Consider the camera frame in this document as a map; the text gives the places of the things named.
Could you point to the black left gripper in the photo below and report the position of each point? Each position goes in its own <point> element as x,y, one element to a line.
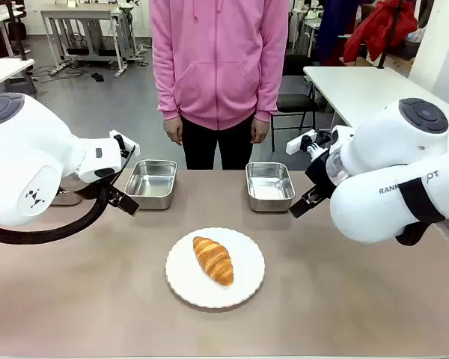
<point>106,183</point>

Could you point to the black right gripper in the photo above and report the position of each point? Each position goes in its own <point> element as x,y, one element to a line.
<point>320,172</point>

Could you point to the golden brown croissant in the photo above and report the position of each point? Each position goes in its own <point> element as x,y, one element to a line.
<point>214,261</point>

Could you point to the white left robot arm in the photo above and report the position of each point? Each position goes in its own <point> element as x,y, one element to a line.
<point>26,157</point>

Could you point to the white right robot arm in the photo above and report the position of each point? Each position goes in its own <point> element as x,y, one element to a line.
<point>389,149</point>

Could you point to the rectangular steel container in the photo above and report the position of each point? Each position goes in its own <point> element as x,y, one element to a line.
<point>151,181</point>
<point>67,198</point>
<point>269,187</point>

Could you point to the person's left hand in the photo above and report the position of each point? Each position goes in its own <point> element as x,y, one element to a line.
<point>260,131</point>

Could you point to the person's right hand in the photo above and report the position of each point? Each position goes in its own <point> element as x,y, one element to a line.
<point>174,131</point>

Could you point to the white scalloped plate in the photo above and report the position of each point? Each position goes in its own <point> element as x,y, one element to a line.
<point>187,276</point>

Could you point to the black trousers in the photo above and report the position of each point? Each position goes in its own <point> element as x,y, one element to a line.
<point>209,149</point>

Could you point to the black chair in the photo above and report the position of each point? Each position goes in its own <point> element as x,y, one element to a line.
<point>295,101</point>

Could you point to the large white side table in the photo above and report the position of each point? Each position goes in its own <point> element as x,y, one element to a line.
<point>351,89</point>

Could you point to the black floor pedal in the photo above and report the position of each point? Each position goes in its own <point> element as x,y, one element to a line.
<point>97,77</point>

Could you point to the pink zip hoodie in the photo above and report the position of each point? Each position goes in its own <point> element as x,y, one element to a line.
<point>219,56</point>

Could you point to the dark blue garment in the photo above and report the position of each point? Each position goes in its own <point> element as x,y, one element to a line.
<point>333,30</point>

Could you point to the grey metal desk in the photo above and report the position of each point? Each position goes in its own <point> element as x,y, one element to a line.
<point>82,22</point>

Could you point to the red jacket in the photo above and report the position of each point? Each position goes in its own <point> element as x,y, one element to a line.
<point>381,26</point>

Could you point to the black stand pole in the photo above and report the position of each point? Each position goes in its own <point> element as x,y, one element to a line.
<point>16,30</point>

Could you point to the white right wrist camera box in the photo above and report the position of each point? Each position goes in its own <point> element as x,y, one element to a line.
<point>295,146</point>

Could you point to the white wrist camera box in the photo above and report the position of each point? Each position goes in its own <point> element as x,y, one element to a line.
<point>295,146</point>
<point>131,144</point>

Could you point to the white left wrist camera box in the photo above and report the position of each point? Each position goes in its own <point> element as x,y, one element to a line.
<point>131,144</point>

